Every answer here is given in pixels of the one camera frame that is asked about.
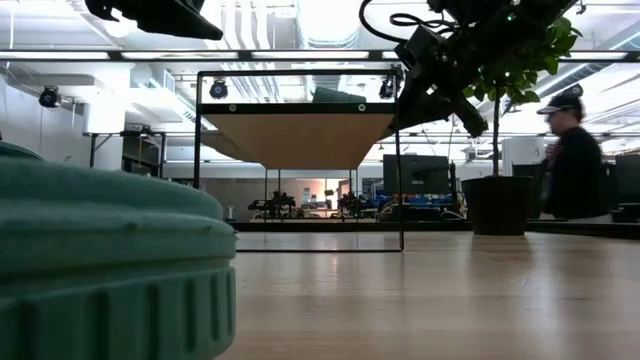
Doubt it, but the black ceiling spotlight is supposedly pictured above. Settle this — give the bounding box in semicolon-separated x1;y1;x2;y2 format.
38;85;63;110

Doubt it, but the silver ventilation duct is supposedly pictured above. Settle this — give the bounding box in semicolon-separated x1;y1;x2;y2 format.
294;0;367;103

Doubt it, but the black partition panel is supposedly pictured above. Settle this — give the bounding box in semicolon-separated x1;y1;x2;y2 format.
614;153;640;224

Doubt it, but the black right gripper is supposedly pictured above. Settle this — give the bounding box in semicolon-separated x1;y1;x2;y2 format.
384;23;490;140

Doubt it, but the green plant in black pot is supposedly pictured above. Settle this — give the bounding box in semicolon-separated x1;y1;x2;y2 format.
460;17;584;237

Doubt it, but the black overhead light rail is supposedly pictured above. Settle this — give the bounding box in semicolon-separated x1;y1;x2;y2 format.
0;48;640;63

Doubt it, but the person with cap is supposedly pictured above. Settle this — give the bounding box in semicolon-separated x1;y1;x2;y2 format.
536;91;615;225

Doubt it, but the black monitor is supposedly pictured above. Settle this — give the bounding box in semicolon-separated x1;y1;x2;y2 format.
382;153;452;197

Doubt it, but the black metal table frame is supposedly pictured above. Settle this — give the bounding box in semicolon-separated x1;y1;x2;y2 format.
233;219;640;241

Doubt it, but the white column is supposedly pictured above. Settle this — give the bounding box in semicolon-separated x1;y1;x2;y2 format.
501;135;547;177

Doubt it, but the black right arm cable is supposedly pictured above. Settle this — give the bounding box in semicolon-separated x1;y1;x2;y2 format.
358;0;447;45

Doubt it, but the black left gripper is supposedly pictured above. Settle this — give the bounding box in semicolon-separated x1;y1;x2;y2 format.
83;0;224;42

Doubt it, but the wooden shelf with black frame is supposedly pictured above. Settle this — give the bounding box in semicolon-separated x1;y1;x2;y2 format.
193;68;406;253

